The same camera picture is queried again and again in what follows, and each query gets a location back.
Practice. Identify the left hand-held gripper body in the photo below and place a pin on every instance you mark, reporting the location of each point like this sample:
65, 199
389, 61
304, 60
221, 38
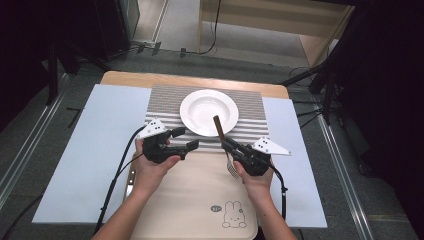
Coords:
163, 151

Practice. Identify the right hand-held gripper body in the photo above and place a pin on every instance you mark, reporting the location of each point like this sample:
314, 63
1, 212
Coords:
253, 160

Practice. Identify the white plate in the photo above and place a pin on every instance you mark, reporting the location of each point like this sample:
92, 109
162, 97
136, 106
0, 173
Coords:
200, 110

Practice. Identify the beige tray with rabbit print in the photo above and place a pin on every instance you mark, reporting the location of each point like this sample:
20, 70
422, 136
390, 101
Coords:
200, 190

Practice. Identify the person's right hand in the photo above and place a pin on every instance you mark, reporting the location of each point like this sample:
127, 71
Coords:
258, 186

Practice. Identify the person's left hand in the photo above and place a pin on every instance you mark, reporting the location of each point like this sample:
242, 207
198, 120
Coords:
146, 176

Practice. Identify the striped placemat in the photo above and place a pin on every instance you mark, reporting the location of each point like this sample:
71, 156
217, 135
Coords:
166, 100

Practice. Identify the white foam board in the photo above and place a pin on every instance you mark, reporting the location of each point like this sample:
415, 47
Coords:
93, 133
300, 150

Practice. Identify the black tripod stand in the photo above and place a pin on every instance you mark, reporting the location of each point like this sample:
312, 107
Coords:
320, 76

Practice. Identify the light wooden desk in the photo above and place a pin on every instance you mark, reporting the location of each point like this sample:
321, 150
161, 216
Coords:
266, 20

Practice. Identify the dark metal stand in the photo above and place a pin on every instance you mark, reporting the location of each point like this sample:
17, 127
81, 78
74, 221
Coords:
52, 66

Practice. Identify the dark curtain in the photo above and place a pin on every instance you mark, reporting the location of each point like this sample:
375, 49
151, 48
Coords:
390, 83

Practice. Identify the metal floor rail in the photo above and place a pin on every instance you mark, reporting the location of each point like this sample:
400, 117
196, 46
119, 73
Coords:
30, 133
343, 173

